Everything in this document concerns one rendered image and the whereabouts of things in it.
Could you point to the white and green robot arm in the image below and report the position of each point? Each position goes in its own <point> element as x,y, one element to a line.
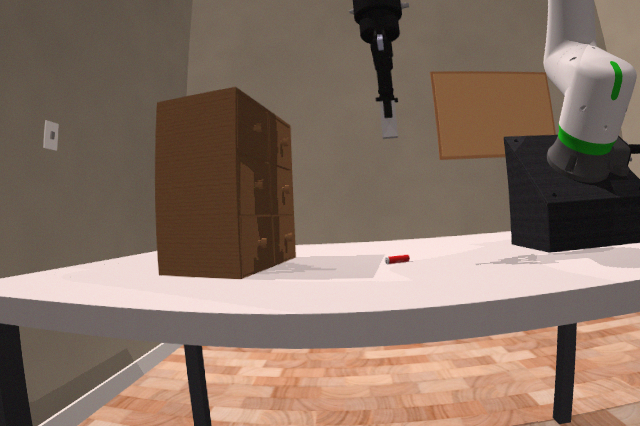
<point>596,84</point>

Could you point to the brown wooden chest of drawers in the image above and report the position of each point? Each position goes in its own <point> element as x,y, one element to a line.
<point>196,185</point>

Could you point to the brown wooden drawer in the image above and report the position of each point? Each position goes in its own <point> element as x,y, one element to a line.
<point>250,137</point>
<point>278,152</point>
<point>254,234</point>
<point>283,237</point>
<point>281,189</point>
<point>253,184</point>

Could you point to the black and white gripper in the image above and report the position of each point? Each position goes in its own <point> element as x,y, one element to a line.
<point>383,24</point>

